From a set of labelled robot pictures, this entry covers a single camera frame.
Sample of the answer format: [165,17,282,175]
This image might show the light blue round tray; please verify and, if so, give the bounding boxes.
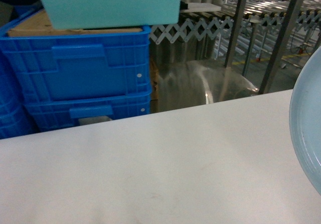
[289,48,320,193]

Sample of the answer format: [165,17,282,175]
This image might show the extendable roller conveyor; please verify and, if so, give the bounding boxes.
[149,7,321,45]

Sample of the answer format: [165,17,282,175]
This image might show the blue crate lower right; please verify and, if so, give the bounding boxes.
[25,92,150,132]

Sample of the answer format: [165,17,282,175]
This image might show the blue crate upper right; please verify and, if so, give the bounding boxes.
[1,15,150,103]

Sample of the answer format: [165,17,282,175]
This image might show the cardboard sheet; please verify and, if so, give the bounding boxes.
[6,10,142,37]

